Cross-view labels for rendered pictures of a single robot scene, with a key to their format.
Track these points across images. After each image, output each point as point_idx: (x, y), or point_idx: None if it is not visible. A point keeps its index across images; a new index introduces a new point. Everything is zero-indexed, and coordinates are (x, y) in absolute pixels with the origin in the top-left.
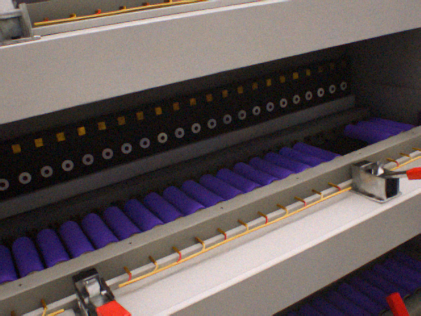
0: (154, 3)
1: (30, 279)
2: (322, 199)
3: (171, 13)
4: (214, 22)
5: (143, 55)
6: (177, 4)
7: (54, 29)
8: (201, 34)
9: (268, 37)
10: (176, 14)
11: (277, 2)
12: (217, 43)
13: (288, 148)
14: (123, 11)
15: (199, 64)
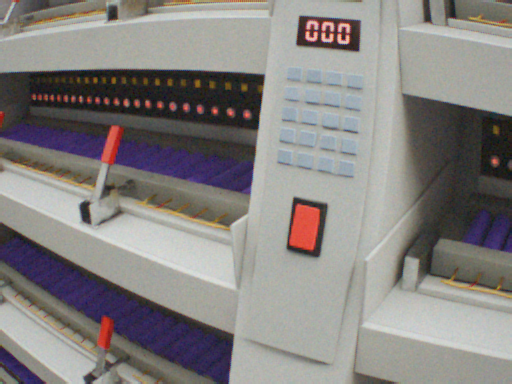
0: (56, 315)
1: (7, 377)
2: None
3: (46, 330)
4: (27, 354)
5: (9, 344)
6: (66, 324)
7: (12, 303)
8: (24, 354)
9: (52, 381)
10: (47, 332)
11: (51, 370)
12: (31, 363)
13: None
14: (34, 312)
15: (27, 364)
